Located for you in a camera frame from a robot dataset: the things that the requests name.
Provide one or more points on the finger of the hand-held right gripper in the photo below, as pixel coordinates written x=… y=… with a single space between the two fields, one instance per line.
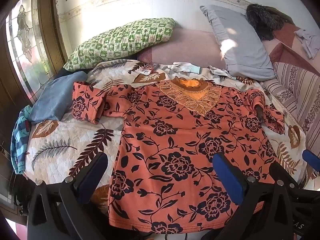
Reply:
x=311 y=158
x=282 y=172

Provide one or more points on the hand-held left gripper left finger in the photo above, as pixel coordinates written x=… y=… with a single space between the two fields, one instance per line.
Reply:
x=91 y=172

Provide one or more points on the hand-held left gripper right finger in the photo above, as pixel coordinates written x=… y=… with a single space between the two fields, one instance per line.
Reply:
x=227 y=177

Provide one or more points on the orange floral shirt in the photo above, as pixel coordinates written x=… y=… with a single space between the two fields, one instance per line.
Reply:
x=175 y=135

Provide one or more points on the leaf-print blanket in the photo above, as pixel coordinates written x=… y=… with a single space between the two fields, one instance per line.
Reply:
x=62 y=135

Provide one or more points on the striped floral blanket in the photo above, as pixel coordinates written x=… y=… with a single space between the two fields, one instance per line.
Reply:
x=300 y=92

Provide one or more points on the blue striped cloth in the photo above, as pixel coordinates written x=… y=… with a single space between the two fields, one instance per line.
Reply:
x=20 y=135

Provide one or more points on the blue folded cloth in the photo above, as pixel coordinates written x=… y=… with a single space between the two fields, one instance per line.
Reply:
x=55 y=97

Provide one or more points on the small grey cloth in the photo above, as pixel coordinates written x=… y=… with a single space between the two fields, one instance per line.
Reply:
x=221 y=72

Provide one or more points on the pink brown quilt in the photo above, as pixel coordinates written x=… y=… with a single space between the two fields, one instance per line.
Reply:
x=282 y=52

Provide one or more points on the crumpled white cloth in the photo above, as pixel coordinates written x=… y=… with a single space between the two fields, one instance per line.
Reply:
x=305 y=42

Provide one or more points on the light blue sock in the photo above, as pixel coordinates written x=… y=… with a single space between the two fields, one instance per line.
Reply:
x=185 y=67

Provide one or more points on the small red packet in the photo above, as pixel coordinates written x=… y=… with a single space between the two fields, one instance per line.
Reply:
x=149 y=68

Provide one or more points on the grey pillow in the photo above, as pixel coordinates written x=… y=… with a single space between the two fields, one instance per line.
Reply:
x=237 y=45

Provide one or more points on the green checked pillow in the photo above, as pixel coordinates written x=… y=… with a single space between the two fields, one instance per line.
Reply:
x=120 y=42

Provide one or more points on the mauve bedsheet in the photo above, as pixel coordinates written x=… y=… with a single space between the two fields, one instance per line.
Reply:
x=187 y=45

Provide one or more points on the stained-glass window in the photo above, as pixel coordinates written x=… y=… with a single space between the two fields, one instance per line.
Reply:
x=22 y=42

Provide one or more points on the wooden window frame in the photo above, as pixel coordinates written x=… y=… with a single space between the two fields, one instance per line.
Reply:
x=48 y=17

